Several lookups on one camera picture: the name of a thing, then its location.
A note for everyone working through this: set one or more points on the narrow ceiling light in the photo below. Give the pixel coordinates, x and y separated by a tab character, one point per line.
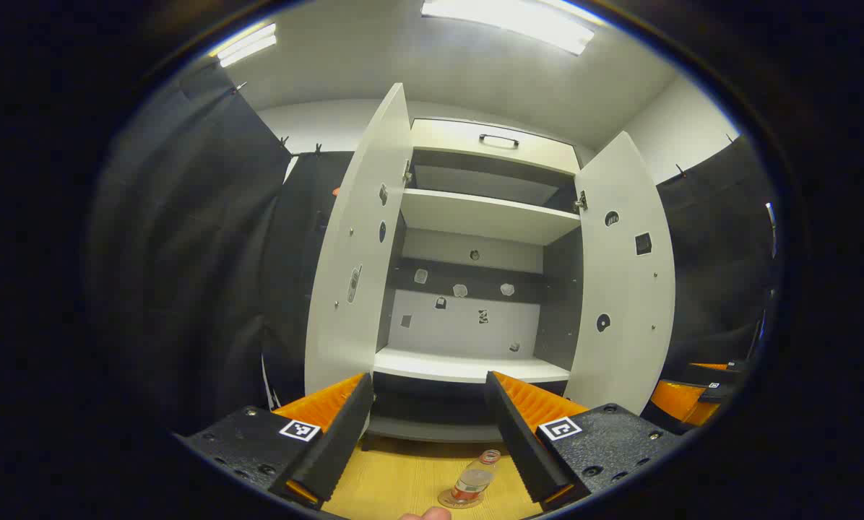
248	45

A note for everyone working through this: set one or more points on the white cabinet shelf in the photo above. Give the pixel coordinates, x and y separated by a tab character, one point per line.
468	367
482	213

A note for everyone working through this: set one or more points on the round wooden coaster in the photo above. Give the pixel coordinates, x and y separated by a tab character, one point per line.
446	500

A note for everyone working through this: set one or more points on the white cabinet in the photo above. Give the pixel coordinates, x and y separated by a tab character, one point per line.
468	332

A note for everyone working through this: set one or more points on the red label plastic water bottle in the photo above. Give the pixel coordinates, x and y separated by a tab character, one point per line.
473	480

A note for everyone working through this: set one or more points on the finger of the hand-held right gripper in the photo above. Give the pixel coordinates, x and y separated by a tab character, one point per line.
714	374
681	403

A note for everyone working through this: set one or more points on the wide ceiling light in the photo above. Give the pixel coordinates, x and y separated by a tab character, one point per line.
519	20

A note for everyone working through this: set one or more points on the black backdrop cloth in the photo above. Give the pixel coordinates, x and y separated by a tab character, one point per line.
186	253

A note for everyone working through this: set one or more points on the white cabinet door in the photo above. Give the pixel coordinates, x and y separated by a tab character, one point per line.
620	289
352	238

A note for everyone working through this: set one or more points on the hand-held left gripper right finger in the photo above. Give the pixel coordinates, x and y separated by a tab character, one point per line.
522	440

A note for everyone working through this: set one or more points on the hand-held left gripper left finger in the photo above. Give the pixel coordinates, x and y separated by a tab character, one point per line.
334	440

